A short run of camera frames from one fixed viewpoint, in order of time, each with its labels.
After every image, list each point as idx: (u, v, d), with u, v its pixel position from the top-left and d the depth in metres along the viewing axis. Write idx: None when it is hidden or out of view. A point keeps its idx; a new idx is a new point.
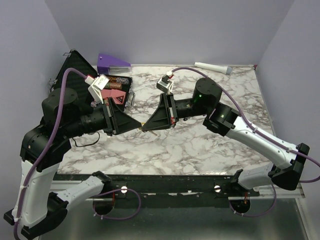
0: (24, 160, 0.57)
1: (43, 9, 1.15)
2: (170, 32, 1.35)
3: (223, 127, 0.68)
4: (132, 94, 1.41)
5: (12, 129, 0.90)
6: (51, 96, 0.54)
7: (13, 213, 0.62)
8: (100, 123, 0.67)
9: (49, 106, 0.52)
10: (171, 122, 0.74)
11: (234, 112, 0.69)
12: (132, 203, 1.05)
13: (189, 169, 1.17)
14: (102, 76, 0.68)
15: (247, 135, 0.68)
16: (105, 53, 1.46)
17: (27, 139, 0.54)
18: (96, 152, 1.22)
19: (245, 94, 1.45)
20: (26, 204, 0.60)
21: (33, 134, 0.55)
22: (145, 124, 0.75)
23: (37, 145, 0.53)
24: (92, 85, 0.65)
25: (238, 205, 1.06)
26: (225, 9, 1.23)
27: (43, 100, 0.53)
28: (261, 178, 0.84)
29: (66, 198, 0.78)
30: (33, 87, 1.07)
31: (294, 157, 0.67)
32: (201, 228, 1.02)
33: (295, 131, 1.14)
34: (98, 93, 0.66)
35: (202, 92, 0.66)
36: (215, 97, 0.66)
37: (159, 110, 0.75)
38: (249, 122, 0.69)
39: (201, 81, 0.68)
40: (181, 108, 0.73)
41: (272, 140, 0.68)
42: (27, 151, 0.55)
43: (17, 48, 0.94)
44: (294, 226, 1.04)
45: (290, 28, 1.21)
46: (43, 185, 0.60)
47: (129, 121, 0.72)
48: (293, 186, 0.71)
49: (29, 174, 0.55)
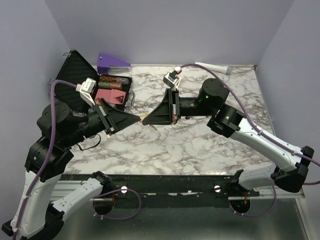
0: (28, 171, 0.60)
1: (43, 9, 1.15)
2: (170, 32, 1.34)
3: (227, 128, 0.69)
4: (132, 94, 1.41)
5: (12, 129, 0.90)
6: (45, 114, 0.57)
7: (12, 223, 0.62)
8: (98, 125, 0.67)
9: (44, 125, 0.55)
10: (172, 120, 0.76)
11: (239, 113, 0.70)
12: (132, 203, 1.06)
13: (189, 169, 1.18)
14: (89, 79, 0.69)
15: (252, 137, 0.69)
16: (105, 53, 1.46)
17: (32, 151, 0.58)
18: (96, 152, 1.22)
19: (245, 94, 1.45)
20: (26, 215, 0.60)
21: (37, 146, 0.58)
22: (146, 117, 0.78)
23: (41, 157, 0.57)
24: (80, 90, 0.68)
25: (238, 205, 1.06)
26: (225, 9, 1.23)
27: (38, 119, 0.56)
28: (261, 178, 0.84)
29: (61, 209, 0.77)
30: (33, 87, 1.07)
31: (299, 160, 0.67)
32: (201, 227, 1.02)
33: (295, 131, 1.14)
34: (88, 96, 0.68)
35: (209, 93, 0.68)
36: (223, 99, 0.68)
37: (162, 105, 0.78)
38: (255, 124, 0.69)
39: (209, 82, 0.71)
40: (185, 105, 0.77)
41: (277, 143, 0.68)
42: (32, 162, 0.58)
43: (17, 48, 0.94)
44: (293, 225, 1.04)
45: (290, 28, 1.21)
46: (45, 195, 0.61)
47: (126, 117, 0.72)
48: (297, 188, 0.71)
49: (32, 184, 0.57)
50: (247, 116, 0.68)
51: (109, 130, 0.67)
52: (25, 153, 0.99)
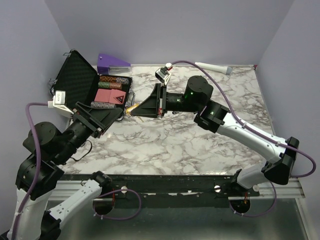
0: (18, 189, 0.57)
1: (43, 9, 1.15)
2: (170, 32, 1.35)
3: (213, 123, 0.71)
4: (132, 94, 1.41)
5: (12, 129, 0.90)
6: (30, 135, 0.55)
7: (8, 235, 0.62)
8: (85, 132, 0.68)
9: (30, 147, 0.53)
10: (158, 113, 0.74)
11: (224, 109, 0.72)
12: (132, 203, 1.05)
13: (189, 169, 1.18)
14: (58, 92, 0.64)
15: (236, 131, 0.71)
16: (105, 52, 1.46)
17: (22, 169, 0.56)
18: (96, 152, 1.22)
19: (245, 94, 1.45)
20: (19, 230, 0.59)
21: (28, 164, 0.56)
22: (134, 109, 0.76)
23: (30, 176, 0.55)
24: (53, 105, 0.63)
25: (238, 205, 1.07)
26: (224, 9, 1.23)
27: (23, 140, 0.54)
28: (257, 175, 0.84)
29: (58, 216, 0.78)
30: (33, 86, 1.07)
31: (283, 150, 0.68)
32: (201, 227, 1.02)
33: (295, 131, 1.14)
34: (64, 108, 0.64)
35: (194, 90, 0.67)
36: (207, 95, 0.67)
37: (151, 99, 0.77)
38: (239, 118, 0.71)
39: (193, 78, 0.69)
40: (171, 100, 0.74)
41: (261, 134, 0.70)
42: (22, 181, 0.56)
43: (16, 48, 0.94)
44: (294, 226, 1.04)
45: (290, 28, 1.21)
46: (36, 211, 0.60)
47: (108, 112, 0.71)
48: (284, 180, 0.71)
49: (23, 203, 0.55)
50: (232, 112, 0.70)
51: (97, 131, 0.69)
52: (25, 154, 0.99)
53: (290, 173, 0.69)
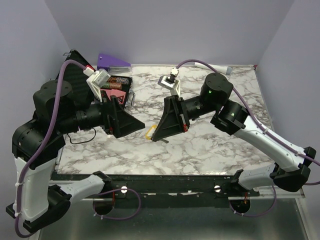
0: (17, 157, 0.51)
1: (43, 10, 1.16)
2: (170, 32, 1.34)
3: (233, 126, 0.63)
4: (132, 94, 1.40)
5: (13, 128, 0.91)
6: (43, 89, 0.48)
7: (13, 207, 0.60)
8: (97, 120, 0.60)
9: (40, 99, 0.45)
10: (184, 129, 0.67)
11: (243, 111, 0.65)
12: (132, 203, 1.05)
13: (189, 169, 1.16)
14: (103, 72, 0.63)
15: (256, 136, 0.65)
16: (105, 52, 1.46)
17: (17, 134, 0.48)
18: (96, 152, 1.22)
19: (245, 94, 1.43)
20: (24, 200, 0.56)
21: (23, 129, 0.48)
22: (155, 132, 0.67)
23: (27, 141, 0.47)
24: (91, 81, 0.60)
25: (238, 205, 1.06)
26: (224, 9, 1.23)
27: (35, 92, 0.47)
28: (262, 178, 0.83)
29: (69, 192, 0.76)
30: (33, 86, 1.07)
31: (301, 161, 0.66)
32: (201, 226, 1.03)
33: (295, 131, 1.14)
34: (98, 90, 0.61)
35: (212, 89, 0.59)
36: (226, 94, 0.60)
37: (168, 116, 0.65)
38: (259, 122, 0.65)
39: (211, 76, 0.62)
40: (191, 109, 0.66)
41: (281, 142, 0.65)
42: (18, 148, 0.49)
43: (17, 47, 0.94)
44: (294, 226, 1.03)
45: (291, 27, 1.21)
46: (41, 180, 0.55)
47: (132, 123, 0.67)
48: (295, 189, 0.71)
49: (23, 174, 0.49)
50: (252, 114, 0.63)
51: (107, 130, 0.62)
52: None
53: (305, 182, 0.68)
